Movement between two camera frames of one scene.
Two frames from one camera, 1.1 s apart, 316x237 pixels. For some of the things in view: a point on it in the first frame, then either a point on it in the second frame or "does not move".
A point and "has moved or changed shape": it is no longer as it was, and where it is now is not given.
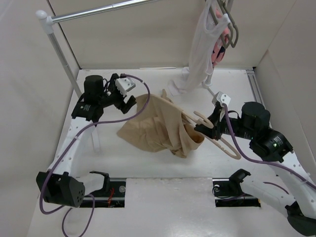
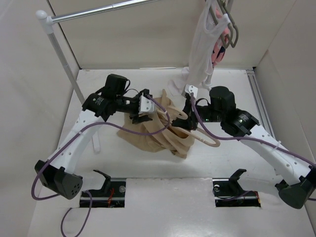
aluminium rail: x=255 y=87 does not move
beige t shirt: x=163 y=127 does not move
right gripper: x=215 y=117 -> x=190 y=123
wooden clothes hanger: x=198 y=118 has moved or changed shape
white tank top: x=201 y=64 does not move
